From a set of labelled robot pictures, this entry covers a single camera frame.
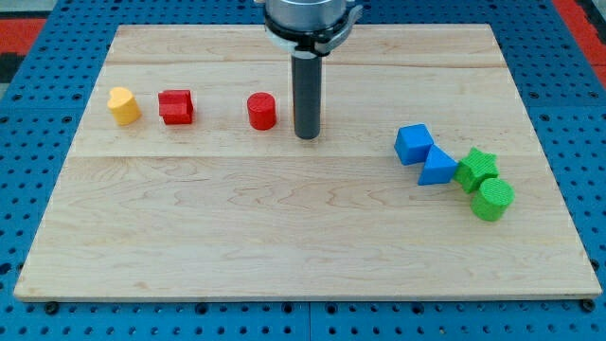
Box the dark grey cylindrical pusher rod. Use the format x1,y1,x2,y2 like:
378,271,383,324
291,57,322,139

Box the blue cube block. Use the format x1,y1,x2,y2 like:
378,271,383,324
394,123,434,166

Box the light wooden board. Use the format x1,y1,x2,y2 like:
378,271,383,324
14,24,602,302

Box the red cylinder block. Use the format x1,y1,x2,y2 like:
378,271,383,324
246,92,276,131

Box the red notched block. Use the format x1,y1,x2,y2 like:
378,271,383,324
158,90,193,125

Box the blue triangular prism block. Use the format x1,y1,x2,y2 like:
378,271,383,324
418,145,458,186

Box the yellow heart block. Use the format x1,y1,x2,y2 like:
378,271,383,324
107,87,141,126

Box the green star block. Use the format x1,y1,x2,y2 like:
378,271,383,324
453,147,499,193

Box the green cylinder block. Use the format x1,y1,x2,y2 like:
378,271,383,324
471,178,515,222

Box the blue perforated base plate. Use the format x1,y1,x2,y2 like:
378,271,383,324
1,0,605,340

